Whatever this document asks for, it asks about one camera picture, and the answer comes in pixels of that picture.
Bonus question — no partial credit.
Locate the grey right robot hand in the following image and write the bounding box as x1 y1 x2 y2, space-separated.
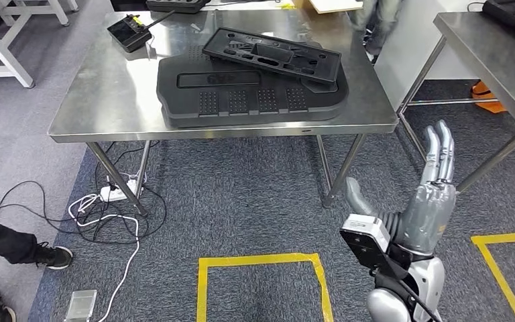
345 119 457 258

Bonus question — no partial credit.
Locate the black plastic panel with cutouts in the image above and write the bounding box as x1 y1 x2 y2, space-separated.
202 26 343 86

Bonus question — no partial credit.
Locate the stainless steel workbench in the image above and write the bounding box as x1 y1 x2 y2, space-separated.
48 9 399 218

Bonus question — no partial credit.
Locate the yellow floor tape square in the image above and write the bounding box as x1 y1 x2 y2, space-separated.
470 231 515 322
196 253 335 322

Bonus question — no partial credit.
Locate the orange object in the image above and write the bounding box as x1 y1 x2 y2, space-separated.
470 80 507 114

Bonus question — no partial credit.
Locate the steel table with white panel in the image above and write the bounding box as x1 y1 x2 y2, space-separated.
373 0 515 194

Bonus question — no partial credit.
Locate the person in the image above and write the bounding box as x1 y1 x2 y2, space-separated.
0 215 74 322
351 0 405 56

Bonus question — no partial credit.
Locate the white power strip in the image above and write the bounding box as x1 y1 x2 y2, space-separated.
99 180 139 203

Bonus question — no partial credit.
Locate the black foam carrying case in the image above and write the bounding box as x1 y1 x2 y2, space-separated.
146 0 212 14

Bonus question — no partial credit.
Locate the small black tray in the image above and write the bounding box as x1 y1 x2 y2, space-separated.
107 9 176 53

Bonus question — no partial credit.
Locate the metal floor socket plate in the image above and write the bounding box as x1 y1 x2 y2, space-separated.
64 289 99 322

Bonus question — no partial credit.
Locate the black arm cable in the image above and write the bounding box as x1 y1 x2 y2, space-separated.
397 277 441 322

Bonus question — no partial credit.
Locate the white floor cable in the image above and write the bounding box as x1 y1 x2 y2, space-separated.
67 193 141 322

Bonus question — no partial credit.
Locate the black floor cable bundle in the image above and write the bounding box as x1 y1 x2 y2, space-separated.
0 141 167 246

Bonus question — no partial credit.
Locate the white table frame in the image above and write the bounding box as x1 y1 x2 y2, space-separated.
0 0 80 89

